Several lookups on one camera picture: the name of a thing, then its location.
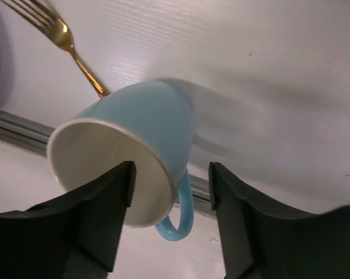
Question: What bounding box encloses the blue mug white inside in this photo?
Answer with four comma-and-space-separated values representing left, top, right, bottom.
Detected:
47, 80, 195, 241

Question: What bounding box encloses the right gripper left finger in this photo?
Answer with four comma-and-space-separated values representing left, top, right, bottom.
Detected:
0, 161, 136, 278

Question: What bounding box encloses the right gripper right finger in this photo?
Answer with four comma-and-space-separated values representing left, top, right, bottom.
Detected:
209, 162, 350, 278

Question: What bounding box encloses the gold fork black handle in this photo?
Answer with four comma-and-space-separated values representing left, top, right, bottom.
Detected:
2, 0, 109, 99

